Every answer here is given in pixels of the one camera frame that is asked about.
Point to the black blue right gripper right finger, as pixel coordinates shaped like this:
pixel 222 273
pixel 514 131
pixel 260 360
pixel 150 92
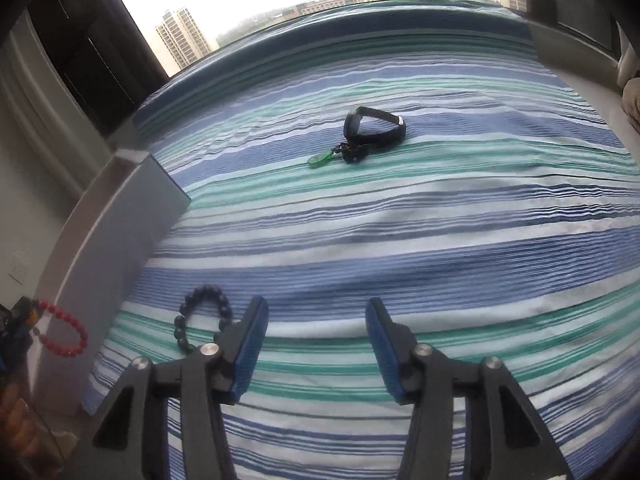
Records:
pixel 505 437

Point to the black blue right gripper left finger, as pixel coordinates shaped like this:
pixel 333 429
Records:
pixel 127 437

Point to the red bead bracelet amber stone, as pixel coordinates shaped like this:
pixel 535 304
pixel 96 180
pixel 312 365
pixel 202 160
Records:
pixel 71 337

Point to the grey bed side board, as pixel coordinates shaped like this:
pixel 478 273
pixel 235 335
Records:
pixel 106 241

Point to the blue green striped bed sheet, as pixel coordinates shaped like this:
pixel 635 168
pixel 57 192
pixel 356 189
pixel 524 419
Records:
pixel 506 224

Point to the white curtain left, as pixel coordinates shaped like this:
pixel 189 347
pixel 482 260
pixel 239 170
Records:
pixel 53 123

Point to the white curtain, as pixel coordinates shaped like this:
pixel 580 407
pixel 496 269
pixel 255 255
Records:
pixel 628 65
pixel 53 123

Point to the black wristband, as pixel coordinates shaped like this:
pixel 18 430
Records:
pixel 368 126

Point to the beige folded blanket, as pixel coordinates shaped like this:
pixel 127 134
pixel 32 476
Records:
pixel 631 102

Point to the white curtain right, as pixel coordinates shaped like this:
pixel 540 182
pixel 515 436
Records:
pixel 628 65

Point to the white wall socket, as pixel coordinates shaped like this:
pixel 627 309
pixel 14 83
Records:
pixel 18 268

